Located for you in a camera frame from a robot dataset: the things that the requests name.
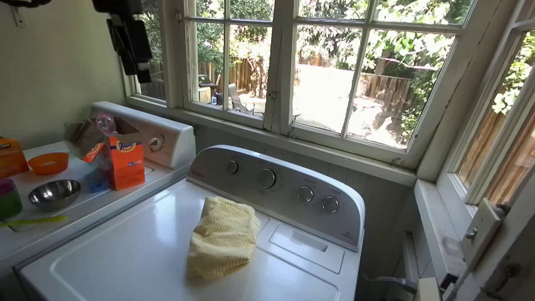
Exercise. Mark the steel bowl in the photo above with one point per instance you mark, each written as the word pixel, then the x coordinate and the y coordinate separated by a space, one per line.
pixel 56 194

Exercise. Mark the orange box at left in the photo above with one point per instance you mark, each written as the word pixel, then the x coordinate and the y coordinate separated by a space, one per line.
pixel 12 159

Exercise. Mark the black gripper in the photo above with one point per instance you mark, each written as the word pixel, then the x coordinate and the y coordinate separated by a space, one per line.
pixel 129 35

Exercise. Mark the orange plastic bowl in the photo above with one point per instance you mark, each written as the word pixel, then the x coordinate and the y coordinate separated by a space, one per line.
pixel 49 164

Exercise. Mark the white washing machine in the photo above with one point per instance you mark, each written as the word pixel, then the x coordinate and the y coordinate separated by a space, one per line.
pixel 308 246

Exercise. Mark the yellow towel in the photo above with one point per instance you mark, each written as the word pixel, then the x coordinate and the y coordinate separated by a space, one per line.
pixel 223 240

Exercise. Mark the green utensil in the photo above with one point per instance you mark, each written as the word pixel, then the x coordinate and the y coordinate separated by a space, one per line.
pixel 17 224

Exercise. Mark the brown cardboard box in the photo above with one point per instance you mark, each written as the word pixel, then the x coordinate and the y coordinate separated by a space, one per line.
pixel 114 132

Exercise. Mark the white dryer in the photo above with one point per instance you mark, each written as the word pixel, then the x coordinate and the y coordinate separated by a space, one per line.
pixel 169 149

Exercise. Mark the green and purple container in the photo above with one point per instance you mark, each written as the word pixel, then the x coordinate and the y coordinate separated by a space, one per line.
pixel 11 202

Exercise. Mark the orange detergent box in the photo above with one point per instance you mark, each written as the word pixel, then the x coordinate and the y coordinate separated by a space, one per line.
pixel 126 164

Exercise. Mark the blue small object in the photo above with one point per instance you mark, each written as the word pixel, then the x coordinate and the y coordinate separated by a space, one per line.
pixel 98 180

